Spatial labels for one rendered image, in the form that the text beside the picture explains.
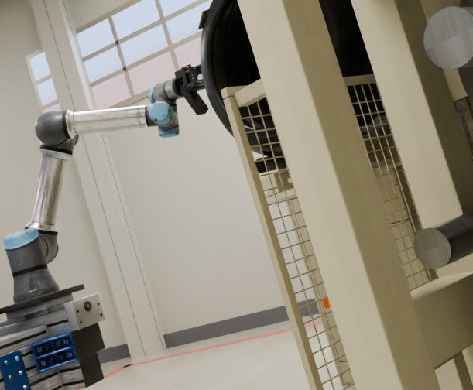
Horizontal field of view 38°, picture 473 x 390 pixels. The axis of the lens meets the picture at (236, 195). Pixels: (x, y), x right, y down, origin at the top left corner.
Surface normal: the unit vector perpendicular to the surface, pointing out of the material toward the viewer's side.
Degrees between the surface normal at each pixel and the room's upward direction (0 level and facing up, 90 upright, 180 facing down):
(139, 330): 90
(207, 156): 90
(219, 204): 90
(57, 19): 90
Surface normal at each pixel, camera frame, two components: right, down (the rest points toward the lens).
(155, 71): -0.44, 0.07
